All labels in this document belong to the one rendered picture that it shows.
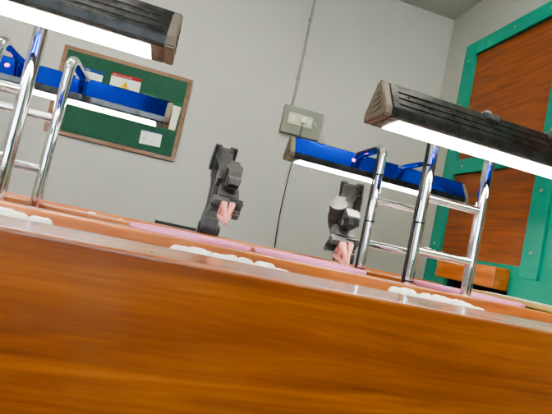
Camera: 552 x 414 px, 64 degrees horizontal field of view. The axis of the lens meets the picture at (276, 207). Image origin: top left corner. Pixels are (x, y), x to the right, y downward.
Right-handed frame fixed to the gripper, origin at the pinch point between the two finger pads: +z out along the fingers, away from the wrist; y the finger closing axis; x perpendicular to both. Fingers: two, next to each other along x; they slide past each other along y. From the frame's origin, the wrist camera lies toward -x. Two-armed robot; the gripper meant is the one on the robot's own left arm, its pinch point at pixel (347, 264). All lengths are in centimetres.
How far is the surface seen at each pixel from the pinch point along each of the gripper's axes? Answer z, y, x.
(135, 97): -23, -70, -24
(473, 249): 22.0, 12.1, -33.3
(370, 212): 0.3, -2.8, -21.3
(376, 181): -5.5, -2.6, -27.9
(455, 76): -249, 151, 3
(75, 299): 67, -62, -54
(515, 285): 4, 53, -10
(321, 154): -20.3, -14.9, -23.4
